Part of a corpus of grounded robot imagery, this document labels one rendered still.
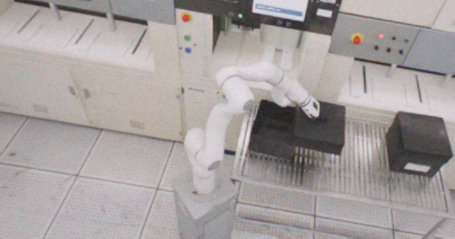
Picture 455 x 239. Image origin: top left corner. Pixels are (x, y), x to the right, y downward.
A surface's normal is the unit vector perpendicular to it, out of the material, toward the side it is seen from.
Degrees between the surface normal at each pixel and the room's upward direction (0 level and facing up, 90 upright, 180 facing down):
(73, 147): 0
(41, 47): 0
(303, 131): 0
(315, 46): 90
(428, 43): 90
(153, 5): 90
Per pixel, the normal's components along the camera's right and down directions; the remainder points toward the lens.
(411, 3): -0.12, 0.72
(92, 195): 0.13, -0.66
